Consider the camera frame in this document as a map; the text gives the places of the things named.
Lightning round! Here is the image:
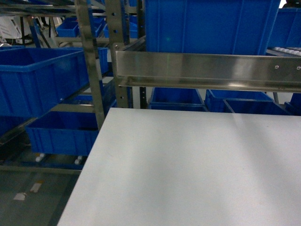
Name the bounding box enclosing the large blue bin left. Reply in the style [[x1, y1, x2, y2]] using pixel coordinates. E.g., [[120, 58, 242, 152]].
[[145, 0, 280, 56]]

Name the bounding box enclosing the stainless steel roller shelf rack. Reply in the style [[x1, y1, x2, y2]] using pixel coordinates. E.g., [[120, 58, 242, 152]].
[[105, 0, 301, 108]]

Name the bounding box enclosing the neighbouring steel rack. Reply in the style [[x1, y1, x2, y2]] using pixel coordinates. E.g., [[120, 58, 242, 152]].
[[0, 0, 105, 174]]

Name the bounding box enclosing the large blue bin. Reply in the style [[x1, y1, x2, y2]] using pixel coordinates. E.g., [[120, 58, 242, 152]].
[[145, 0, 280, 56], [268, 8, 301, 48]]

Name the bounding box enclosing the blue bin on neighbouring rack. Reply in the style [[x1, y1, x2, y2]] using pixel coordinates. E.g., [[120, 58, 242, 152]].
[[0, 47, 109, 118]]

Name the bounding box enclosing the low blue bin neighbouring rack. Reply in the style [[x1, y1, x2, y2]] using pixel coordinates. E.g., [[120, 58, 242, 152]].
[[25, 111, 98, 156]]

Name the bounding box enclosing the blue bin under shelf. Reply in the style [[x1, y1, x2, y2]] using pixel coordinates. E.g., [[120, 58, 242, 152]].
[[149, 87, 208, 112]]

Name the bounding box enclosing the large blue bin right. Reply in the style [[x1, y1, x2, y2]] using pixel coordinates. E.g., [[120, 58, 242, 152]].
[[268, 8, 301, 48]]

